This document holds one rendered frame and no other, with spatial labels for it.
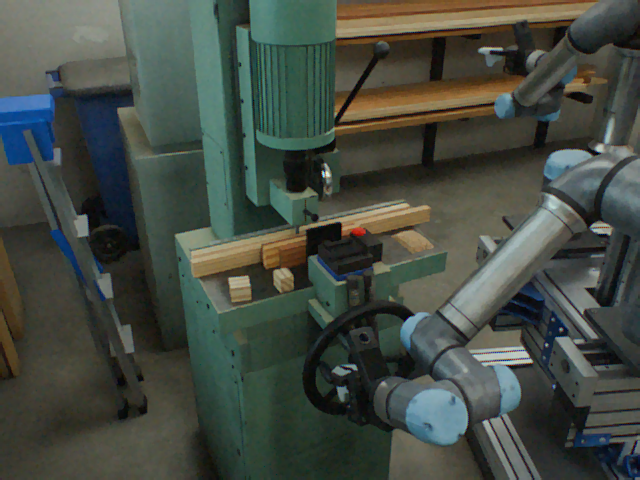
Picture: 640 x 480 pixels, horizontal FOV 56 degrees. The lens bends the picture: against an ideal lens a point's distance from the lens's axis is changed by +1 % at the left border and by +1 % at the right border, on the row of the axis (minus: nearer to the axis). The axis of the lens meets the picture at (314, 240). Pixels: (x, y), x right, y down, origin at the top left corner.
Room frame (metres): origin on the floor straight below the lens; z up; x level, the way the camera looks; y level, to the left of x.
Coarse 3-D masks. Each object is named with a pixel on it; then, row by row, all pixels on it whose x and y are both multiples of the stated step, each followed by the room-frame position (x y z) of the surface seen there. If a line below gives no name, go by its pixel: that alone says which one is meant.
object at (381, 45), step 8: (376, 48) 1.23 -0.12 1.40; (384, 48) 1.23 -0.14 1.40; (376, 56) 1.23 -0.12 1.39; (384, 56) 1.23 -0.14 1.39; (368, 64) 1.27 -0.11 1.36; (368, 72) 1.28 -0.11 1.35; (360, 80) 1.30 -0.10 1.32; (360, 88) 1.31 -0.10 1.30; (352, 96) 1.33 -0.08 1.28; (344, 104) 1.36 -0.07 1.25; (344, 112) 1.38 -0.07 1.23; (336, 120) 1.40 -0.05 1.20; (328, 144) 1.45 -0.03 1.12; (320, 152) 1.45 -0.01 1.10; (328, 152) 1.46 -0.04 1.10
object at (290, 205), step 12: (276, 180) 1.34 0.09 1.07; (276, 192) 1.31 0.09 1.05; (288, 192) 1.27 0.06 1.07; (300, 192) 1.27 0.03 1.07; (312, 192) 1.27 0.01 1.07; (276, 204) 1.31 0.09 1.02; (288, 204) 1.24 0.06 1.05; (300, 204) 1.24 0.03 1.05; (312, 204) 1.25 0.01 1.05; (288, 216) 1.25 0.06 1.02; (300, 216) 1.24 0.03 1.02
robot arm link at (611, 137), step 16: (624, 48) 1.57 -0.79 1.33; (624, 64) 1.58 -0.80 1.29; (624, 80) 1.57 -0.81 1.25; (608, 96) 1.60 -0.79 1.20; (624, 96) 1.56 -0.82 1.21; (608, 112) 1.59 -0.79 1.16; (624, 112) 1.56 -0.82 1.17; (608, 128) 1.58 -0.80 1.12; (624, 128) 1.56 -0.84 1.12; (592, 144) 1.60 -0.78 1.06; (608, 144) 1.57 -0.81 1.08; (624, 144) 1.56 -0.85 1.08
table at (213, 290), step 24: (384, 240) 1.34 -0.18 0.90; (432, 240) 1.34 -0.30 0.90; (384, 264) 1.22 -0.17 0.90; (408, 264) 1.24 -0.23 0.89; (432, 264) 1.27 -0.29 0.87; (216, 288) 1.12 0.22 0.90; (264, 288) 1.12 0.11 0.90; (312, 288) 1.12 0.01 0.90; (216, 312) 1.04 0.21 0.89; (240, 312) 1.05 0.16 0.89; (264, 312) 1.07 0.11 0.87; (288, 312) 1.10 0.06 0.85; (312, 312) 1.09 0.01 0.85
